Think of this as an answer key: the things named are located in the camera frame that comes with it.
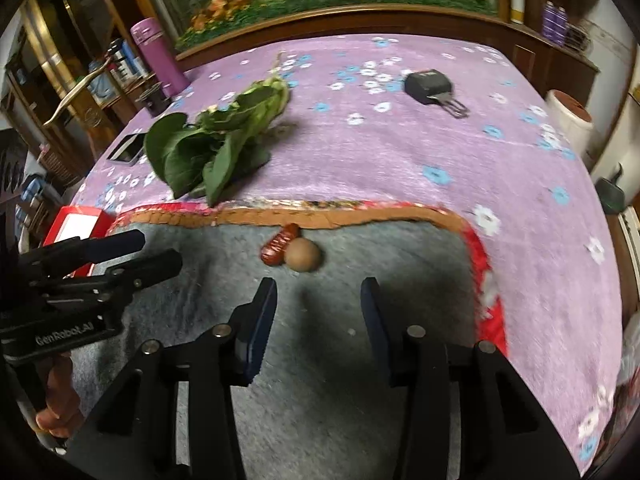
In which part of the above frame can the red jujube date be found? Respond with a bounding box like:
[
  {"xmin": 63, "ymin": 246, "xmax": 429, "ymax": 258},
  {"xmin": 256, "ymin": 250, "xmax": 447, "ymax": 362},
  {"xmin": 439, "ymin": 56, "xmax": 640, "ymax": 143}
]
[{"xmin": 260, "ymin": 223, "xmax": 301, "ymax": 266}]

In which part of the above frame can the bok choy bunch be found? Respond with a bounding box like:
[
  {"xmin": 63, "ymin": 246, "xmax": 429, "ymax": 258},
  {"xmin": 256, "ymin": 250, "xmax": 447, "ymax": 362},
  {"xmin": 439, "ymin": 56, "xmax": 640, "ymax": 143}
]
[{"xmin": 144, "ymin": 74, "xmax": 292, "ymax": 208}]

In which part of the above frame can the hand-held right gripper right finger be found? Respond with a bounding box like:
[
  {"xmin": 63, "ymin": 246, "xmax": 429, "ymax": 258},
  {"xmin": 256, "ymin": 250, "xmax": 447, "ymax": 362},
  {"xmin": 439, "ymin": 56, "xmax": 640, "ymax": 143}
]
[{"xmin": 360, "ymin": 276, "xmax": 583, "ymax": 480}]

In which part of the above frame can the wooden cabinet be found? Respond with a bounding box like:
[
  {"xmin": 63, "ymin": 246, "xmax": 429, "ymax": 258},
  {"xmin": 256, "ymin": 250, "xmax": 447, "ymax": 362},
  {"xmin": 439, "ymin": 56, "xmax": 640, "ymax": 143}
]
[{"xmin": 0, "ymin": 0, "xmax": 151, "ymax": 181}]

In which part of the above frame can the grey felt mat red trim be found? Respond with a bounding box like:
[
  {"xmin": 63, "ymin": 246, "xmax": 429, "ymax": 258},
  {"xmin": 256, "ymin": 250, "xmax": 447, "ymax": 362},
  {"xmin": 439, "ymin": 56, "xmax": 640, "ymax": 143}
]
[{"xmin": 65, "ymin": 200, "xmax": 508, "ymax": 480}]

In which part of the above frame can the golden shoehorn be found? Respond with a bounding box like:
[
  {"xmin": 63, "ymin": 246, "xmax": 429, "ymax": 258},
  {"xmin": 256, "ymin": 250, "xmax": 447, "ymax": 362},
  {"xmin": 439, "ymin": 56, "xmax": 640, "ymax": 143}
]
[{"xmin": 42, "ymin": 57, "xmax": 118, "ymax": 127}]

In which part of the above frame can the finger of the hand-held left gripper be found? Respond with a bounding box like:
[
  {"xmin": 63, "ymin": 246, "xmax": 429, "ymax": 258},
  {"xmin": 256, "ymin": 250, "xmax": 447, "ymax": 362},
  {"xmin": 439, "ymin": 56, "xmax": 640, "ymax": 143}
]
[
  {"xmin": 30, "ymin": 248, "xmax": 183, "ymax": 307},
  {"xmin": 17, "ymin": 229, "xmax": 147, "ymax": 281}
]

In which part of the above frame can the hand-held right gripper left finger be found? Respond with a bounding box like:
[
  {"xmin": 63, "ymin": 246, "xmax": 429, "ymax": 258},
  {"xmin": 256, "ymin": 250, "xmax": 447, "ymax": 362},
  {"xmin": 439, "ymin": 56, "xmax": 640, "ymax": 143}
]
[{"xmin": 65, "ymin": 276, "xmax": 279, "ymax": 480}]

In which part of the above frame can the small black box device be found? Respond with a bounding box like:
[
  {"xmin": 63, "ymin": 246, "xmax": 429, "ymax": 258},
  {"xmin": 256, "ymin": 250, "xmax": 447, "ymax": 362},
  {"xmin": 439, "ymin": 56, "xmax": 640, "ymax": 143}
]
[{"xmin": 137, "ymin": 82, "xmax": 173, "ymax": 116}]

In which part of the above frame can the dark smartphone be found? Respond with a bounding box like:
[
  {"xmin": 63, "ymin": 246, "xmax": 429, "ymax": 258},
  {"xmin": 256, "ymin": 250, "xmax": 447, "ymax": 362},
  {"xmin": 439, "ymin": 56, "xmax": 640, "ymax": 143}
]
[{"xmin": 106, "ymin": 132, "xmax": 148, "ymax": 167}]

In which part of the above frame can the dark green object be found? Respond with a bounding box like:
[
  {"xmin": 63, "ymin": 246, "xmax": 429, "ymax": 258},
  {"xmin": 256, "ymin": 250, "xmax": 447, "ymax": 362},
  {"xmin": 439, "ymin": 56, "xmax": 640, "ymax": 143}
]
[{"xmin": 597, "ymin": 162, "xmax": 626, "ymax": 216}]

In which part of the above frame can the red and white box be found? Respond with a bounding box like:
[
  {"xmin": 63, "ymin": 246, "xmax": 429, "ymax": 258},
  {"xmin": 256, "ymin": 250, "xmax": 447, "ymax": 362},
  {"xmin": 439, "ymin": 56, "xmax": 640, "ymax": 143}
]
[{"xmin": 42, "ymin": 204, "xmax": 111, "ymax": 278}]

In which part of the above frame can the person's left hand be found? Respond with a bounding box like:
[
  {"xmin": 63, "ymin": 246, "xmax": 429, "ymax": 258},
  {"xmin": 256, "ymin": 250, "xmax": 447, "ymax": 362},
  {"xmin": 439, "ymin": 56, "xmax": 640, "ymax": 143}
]
[{"xmin": 35, "ymin": 352, "xmax": 85, "ymax": 438}]

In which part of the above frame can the brown longan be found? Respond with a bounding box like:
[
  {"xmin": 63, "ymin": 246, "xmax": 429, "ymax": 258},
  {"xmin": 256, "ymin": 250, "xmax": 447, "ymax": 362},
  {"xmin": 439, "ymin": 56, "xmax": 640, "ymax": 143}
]
[{"xmin": 285, "ymin": 237, "xmax": 321, "ymax": 273}]

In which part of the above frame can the purple thermos bottle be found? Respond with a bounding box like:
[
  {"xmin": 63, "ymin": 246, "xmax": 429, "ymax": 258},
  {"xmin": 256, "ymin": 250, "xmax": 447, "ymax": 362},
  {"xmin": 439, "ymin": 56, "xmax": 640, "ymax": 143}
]
[{"xmin": 130, "ymin": 17, "xmax": 191, "ymax": 98}]

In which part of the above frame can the blue bottle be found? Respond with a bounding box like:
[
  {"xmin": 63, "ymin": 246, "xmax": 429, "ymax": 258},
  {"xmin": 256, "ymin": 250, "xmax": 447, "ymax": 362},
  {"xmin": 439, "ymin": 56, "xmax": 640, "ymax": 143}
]
[{"xmin": 112, "ymin": 39, "xmax": 143, "ymax": 88}]

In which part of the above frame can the black device with metal clip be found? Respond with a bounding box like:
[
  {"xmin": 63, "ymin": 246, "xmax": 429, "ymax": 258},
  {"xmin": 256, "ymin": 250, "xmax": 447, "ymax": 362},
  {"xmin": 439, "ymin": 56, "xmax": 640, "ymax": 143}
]
[{"xmin": 404, "ymin": 69, "xmax": 471, "ymax": 120}]

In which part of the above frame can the purple floral blanket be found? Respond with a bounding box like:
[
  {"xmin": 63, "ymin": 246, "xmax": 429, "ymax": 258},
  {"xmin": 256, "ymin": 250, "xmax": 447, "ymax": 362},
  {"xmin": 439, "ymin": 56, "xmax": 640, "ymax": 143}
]
[{"xmin": 70, "ymin": 34, "xmax": 626, "ymax": 478}]

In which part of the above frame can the wooden headboard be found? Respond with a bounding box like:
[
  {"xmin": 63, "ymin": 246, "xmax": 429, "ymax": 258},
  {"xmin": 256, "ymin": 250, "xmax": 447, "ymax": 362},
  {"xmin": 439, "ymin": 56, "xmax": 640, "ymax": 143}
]
[{"xmin": 175, "ymin": 2, "xmax": 601, "ymax": 106}]

